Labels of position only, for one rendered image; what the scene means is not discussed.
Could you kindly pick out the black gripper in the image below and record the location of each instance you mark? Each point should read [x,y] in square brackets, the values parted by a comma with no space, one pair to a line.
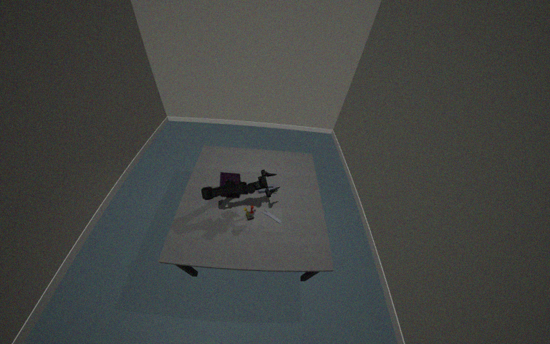
[264,174]

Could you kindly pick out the grey flat bar with forked end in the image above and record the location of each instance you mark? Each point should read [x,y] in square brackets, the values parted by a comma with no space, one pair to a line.
[272,216]

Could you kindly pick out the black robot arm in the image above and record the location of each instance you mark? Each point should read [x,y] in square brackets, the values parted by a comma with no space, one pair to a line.
[230,188]

